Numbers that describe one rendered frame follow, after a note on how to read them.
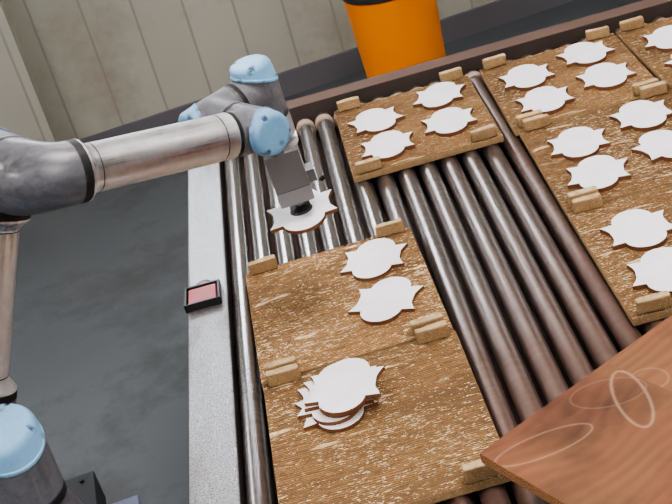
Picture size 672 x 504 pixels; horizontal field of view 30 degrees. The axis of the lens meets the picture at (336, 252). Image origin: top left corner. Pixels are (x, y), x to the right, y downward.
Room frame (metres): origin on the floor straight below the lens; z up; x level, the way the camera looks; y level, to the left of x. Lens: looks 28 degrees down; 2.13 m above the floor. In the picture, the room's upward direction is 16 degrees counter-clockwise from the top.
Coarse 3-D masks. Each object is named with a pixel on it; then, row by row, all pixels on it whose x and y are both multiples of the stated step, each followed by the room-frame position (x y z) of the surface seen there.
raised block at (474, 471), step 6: (474, 462) 1.45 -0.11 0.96; (480, 462) 1.44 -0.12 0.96; (462, 468) 1.44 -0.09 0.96; (468, 468) 1.44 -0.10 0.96; (474, 468) 1.44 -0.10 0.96; (480, 468) 1.43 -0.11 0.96; (486, 468) 1.43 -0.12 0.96; (468, 474) 1.43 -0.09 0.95; (474, 474) 1.43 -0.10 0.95; (480, 474) 1.43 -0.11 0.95; (486, 474) 1.43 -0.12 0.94; (492, 474) 1.43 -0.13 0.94; (498, 474) 1.43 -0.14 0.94; (468, 480) 1.43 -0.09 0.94; (474, 480) 1.43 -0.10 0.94
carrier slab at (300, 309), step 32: (320, 256) 2.24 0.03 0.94; (416, 256) 2.13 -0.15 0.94; (256, 288) 2.19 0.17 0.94; (288, 288) 2.15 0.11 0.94; (320, 288) 2.12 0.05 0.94; (352, 288) 2.08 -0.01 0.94; (256, 320) 2.07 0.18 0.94; (288, 320) 2.03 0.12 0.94; (320, 320) 2.00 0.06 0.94; (352, 320) 1.97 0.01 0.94; (448, 320) 1.88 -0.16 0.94; (288, 352) 1.92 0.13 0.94; (320, 352) 1.89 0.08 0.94; (352, 352) 1.86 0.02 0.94
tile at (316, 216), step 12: (324, 192) 2.11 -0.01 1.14; (312, 204) 2.08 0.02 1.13; (324, 204) 2.06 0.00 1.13; (276, 216) 2.08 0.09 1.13; (288, 216) 2.06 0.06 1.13; (300, 216) 2.05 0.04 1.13; (312, 216) 2.03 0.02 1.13; (324, 216) 2.02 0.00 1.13; (276, 228) 2.03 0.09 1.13; (288, 228) 2.02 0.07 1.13; (300, 228) 2.01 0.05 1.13; (312, 228) 2.00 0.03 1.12
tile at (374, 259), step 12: (372, 240) 2.23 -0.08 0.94; (384, 240) 2.21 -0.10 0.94; (348, 252) 2.21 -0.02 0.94; (360, 252) 2.19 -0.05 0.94; (372, 252) 2.18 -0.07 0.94; (384, 252) 2.17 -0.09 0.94; (396, 252) 2.15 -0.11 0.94; (348, 264) 2.16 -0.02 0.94; (360, 264) 2.15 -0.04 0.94; (372, 264) 2.13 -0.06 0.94; (384, 264) 2.12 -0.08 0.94; (396, 264) 2.11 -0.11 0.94; (360, 276) 2.10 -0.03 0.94; (372, 276) 2.09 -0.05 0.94
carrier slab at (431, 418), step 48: (288, 384) 1.82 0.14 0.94; (384, 384) 1.74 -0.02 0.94; (432, 384) 1.70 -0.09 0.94; (288, 432) 1.69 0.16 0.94; (384, 432) 1.61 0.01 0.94; (432, 432) 1.58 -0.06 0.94; (480, 432) 1.54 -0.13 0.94; (288, 480) 1.56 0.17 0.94; (336, 480) 1.53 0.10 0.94; (384, 480) 1.50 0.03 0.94; (432, 480) 1.47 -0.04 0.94; (480, 480) 1.44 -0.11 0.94
